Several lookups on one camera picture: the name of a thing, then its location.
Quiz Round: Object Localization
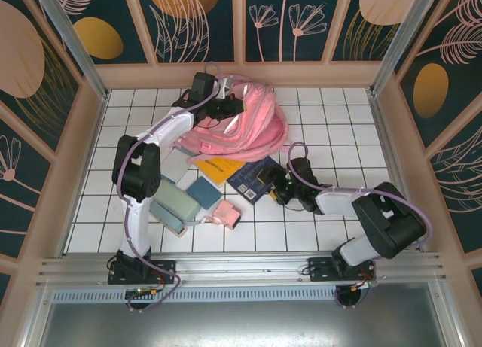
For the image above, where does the grey metal sheet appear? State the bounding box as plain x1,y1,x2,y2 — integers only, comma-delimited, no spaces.
37,303,455,347

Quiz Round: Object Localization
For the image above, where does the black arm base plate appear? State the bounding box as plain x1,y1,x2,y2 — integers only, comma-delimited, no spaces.
307,256,377,284
108,251,177,285

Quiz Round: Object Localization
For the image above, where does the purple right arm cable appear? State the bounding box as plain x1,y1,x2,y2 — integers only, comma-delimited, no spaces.
286,141,433,310

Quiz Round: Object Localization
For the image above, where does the pale green pencil case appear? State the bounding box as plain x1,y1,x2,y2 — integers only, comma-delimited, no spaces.
152,182,200,227

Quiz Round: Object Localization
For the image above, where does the aluminium corner post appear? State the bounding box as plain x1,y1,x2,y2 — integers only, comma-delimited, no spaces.
370,0,442,96
30,0,111,101

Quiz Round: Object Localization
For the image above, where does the pink backpack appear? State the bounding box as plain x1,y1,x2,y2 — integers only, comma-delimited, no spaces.
171,74,290,164

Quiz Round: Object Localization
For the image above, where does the aluminium side rail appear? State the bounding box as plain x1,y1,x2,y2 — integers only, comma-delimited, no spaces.
371,93,430,254

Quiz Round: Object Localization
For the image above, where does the grey slotted cable duct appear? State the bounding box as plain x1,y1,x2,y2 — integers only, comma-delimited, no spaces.
50,288,442,305

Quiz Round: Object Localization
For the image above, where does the teal square notebook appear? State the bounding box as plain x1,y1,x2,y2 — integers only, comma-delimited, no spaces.
187,176,222,209

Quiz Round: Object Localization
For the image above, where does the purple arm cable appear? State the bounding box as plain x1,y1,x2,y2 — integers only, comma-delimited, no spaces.
286,141,433,310
114,62,231,312

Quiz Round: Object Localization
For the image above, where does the aluminium front rail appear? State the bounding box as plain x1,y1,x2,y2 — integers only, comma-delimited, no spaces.
35,251,449,288

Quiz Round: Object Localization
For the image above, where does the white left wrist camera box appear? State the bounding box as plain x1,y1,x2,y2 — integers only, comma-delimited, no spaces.
217,77,237,99

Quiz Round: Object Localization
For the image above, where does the blue pencil case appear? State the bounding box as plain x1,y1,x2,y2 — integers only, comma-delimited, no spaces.
149,203,186,238

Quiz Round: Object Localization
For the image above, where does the dark blue white-text book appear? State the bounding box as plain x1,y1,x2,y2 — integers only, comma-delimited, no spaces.
225,156,282,208

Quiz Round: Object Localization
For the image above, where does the yellow book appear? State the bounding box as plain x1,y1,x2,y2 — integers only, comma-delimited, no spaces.
194,157,246,189

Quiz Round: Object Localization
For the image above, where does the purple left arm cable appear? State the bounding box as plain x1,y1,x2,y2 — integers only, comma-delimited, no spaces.
114,62,231,312

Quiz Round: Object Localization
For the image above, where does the pink pencil sharpener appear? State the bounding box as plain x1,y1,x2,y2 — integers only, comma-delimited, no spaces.
201,199,243,232

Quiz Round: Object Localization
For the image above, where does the small controller board with wires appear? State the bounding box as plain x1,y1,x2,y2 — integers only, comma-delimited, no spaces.
126,288,161,299
349,280,377,292

